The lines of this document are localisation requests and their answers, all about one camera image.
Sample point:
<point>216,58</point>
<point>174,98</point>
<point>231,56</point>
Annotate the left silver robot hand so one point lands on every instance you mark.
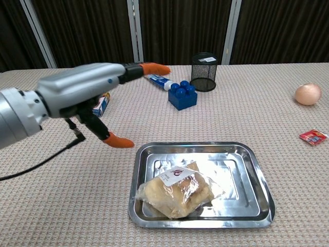
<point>82,85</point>

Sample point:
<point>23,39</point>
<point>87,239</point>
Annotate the bread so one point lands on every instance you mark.
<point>177,193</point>

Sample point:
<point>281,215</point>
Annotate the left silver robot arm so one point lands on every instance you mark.
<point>18,113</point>

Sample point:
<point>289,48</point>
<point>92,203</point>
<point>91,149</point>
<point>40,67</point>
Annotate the orange and blue carton box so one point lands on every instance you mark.
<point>102,105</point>

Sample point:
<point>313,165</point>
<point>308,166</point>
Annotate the blue and white toothpaste tube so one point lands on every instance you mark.
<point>159,79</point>

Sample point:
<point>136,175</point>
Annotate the blue toy building block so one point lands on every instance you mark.
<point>183,97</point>

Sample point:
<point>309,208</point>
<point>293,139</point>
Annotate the dark pleated curtain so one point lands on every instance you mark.
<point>180,28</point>

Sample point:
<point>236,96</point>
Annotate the beige woven tablecloth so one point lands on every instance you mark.
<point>77,205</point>

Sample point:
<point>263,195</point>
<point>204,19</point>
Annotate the black mesh pen holder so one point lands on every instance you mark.
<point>204,72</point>

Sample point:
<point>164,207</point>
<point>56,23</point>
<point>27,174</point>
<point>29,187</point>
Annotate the silver metal tray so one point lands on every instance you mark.
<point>246,185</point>

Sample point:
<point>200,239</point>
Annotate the small red snack packet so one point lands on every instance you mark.
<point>313,137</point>

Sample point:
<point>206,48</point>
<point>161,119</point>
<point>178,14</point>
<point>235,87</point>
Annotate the grey metal frame post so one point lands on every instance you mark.
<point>231,32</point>
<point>38,32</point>
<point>135,32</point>

